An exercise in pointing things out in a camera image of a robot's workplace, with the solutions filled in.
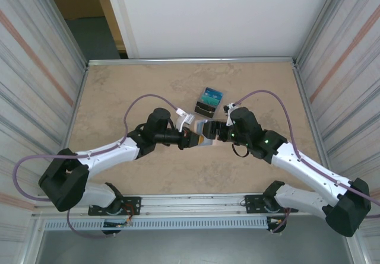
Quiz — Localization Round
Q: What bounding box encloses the beige card holder wallet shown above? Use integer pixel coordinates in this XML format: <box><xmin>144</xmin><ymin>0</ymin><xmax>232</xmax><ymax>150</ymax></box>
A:
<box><xmin>192</xmin><ymin>118</ymin><xmax>231</xmax><ymax>148</ymax></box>

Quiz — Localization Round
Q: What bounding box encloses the black card in box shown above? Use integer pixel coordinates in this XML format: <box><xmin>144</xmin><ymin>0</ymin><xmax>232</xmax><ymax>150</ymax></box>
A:
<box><xmin>195</xmin><ymin>100</ymin><xmax>217</xmax><ymax>118</ymax></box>

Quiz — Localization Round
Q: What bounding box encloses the clear plastic card box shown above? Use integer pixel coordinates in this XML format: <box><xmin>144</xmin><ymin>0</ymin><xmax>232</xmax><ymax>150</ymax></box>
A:
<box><xmin>194</xmin><ymin>86</ymin><xmax>229</xmax><ymax>119</ymax></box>

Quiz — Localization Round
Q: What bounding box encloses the teal card in box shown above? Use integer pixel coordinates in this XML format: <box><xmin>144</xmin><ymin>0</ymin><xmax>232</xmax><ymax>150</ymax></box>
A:
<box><xmin>198</xmin><ymin>94</ymin><xmax>222</xmax><ymax>107</ymax></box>

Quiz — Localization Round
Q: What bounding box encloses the blue card in box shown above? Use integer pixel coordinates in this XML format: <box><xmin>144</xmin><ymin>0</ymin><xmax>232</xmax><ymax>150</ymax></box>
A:
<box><xmin>203</xmin><ymin>87</ymin><xmax>224</xmax><ymax>101</ymax></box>

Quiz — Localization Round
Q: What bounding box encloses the corrugated plastic side panel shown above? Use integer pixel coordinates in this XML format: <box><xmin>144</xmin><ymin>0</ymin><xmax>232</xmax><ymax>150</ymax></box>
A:
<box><xmin>296</xmin><ymin>0</ymin><xmax>380</xmax><ymax>235</ymax></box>
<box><xmin>0</xmin><ymin>0</ymin><xmax>88</xmax><ymax>247</ymax></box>

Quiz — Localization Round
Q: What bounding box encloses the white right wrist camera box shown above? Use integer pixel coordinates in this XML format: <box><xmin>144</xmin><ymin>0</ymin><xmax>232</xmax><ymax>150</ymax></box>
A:
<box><xmin>223</xmin><ymin>102</ymin><xmax>238</xmax><ymax>127</ymax></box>

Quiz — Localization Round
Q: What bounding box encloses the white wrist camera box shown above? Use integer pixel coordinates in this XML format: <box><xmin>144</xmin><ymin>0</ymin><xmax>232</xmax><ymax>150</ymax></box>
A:
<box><xmin>223</xmin><ymin>102</ymin><xmax>238</xmax><ymax>127</ymax></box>
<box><xmin>176</xmin><ymin>112</ymin><xmax>195</xmax><ymax>133</ymax></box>

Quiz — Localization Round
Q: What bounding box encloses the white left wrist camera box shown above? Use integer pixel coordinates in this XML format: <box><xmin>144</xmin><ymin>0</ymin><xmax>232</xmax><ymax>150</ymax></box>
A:
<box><xmin>176</xmin><ymin>112</ymin><xmax>195</xmax><ymax>133</ymax></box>

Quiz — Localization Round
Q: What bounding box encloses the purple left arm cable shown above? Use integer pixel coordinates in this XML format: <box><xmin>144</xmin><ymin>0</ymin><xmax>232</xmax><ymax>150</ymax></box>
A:
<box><xmin>14</xmin><ymin>93</ymin><xmax>186</xmax><ymax>238</ymax></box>

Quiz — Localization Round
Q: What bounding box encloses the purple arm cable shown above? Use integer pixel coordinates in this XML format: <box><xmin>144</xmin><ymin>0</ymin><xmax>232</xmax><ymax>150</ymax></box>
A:
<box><xmin>14</xmin><ymin>93</ymin><xmax>186</xmax><ymax>238</ymax></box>
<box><xmin>234</xmin><ymin>89</ymin><xmax>380</xmax><ymax>234</ymax></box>

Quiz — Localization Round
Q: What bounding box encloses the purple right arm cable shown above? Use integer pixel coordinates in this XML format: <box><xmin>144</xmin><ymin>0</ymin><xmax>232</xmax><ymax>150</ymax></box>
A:
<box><xmin>234</xmin><ymin>89</ymin><xmax>380</xmax><ymax>234</ymax></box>

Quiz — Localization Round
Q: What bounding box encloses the aluminium mounting rail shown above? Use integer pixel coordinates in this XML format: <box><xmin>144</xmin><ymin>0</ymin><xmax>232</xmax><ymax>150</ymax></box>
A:
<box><xmin>34</xmin><ymin>190</ymin><xmax>356</xmax><ymax>217</ymax></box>

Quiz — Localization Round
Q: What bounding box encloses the aluminium table edge rail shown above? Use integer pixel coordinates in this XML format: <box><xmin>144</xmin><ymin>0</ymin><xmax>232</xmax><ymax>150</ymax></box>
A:
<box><xmin>292</xmin><ymin>63</ymin><xmax>337</xmax><ymax>191</ymax></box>
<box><xmin>87</xmin><ymin>56</ymin><xmax>297</xmax><ymax>66</ymax></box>

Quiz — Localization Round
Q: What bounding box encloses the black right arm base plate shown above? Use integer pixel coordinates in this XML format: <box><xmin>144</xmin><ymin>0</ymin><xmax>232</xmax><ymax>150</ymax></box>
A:
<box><xmin>245</xmin><ymin>194</ymin><xmax>299</xmax><ymax>214</ymax></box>

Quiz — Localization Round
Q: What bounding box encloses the grey slotted cable duct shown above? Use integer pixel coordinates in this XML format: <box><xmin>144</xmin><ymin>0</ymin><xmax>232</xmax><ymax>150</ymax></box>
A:
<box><xmin>43</xmin><ymin>218</ymin><xmax>270</xmax><ymax>231</ymax></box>

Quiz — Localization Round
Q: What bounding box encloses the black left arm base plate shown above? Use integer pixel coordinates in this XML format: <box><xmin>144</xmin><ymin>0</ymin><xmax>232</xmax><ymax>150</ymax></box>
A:
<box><xmin>88</xmin><ymin>196</ymin><xmax>142</xmax><ymax>217</ymax></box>

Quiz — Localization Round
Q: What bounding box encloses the white door frame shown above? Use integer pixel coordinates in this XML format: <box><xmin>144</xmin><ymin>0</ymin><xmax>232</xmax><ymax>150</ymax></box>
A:
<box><xmin>103</xmin><ymin>0</ymin><xmax>140</xmax><ymax>59</ymax></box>

